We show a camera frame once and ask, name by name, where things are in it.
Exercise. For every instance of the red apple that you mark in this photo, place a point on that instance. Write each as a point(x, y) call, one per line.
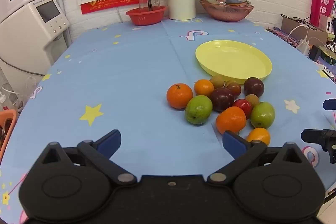
point(242, 106)

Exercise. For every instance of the large orange mandarin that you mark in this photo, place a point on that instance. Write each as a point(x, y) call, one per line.
point(179, 96)

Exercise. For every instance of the white appliance with screen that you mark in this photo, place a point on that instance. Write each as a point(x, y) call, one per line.
point(23, 37)

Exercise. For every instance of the green mango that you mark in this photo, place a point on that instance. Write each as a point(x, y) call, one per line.
point(198, 109)

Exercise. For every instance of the blue star-printed tablecloth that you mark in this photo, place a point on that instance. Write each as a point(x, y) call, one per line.
point(118, 69)

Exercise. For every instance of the dark purple passion fruit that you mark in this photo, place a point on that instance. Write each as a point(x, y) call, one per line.
point(221, 99)

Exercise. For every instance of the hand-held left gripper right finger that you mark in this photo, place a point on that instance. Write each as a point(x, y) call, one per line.
point(233, 145)

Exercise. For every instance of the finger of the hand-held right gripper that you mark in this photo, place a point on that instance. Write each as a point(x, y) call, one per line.
point(330, 104)
point(315, 136)

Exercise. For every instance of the red gift bag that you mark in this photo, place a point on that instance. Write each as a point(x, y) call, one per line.
point(321, 1)

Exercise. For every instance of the pink glass bowl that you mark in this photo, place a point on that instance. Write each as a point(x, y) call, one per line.
point(225, 14)

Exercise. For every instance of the patterned cloth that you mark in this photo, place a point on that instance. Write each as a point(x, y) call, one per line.
point(281, 34)

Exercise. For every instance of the small orange mandarin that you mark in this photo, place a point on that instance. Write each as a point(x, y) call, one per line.
point(258, 136)
point(203, 87)

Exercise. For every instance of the brown longan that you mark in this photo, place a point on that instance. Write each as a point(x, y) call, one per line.
point(216, 81)
point(252, 100)

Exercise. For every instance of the yellow plastic plate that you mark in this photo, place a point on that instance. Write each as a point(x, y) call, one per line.
point(231, 58)

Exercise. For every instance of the orange basket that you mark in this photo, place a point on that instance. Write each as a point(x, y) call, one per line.
point(9, 119)

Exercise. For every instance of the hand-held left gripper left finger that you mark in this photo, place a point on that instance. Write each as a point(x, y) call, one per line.
point(110, 144)

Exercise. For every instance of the red-orange peach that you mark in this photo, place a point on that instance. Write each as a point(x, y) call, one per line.
point(233, 88)

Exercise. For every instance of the red plastic basket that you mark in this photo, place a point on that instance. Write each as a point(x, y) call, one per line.
point(144, 17)

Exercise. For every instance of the dark purple plum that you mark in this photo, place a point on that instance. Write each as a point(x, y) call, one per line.
point(253, 86)

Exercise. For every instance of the cardboard box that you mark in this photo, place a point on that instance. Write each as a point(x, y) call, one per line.
point(294, 27)

